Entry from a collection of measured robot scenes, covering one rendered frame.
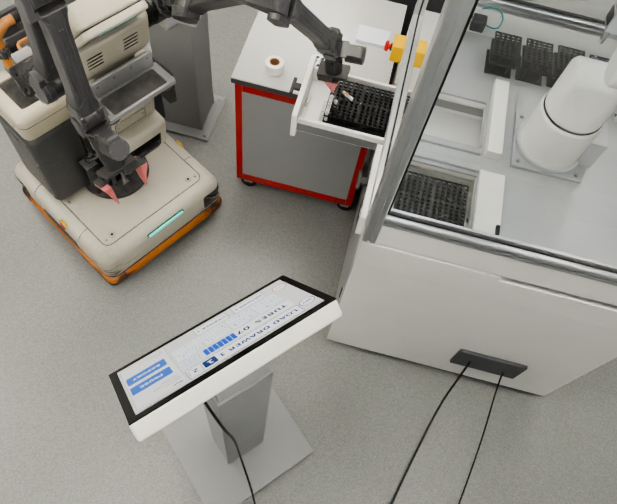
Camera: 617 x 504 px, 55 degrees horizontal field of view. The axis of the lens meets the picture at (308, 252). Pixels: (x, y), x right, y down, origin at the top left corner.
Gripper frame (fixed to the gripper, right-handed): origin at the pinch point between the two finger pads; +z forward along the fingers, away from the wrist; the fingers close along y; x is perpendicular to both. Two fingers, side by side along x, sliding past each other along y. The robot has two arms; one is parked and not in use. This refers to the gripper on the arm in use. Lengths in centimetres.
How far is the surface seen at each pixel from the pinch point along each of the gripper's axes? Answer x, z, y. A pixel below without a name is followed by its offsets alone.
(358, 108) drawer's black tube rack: -3.1, 3.1, 9.8
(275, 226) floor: -6, 90, -24
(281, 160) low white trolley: 10, 59, -24
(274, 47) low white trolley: 28.0, 12.6, -30.3
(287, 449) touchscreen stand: -102, 90, 10
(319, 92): 5.0, 7.8, -6.1
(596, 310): -53, 13, 94
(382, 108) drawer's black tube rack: -0.2, 4.0, 17.7
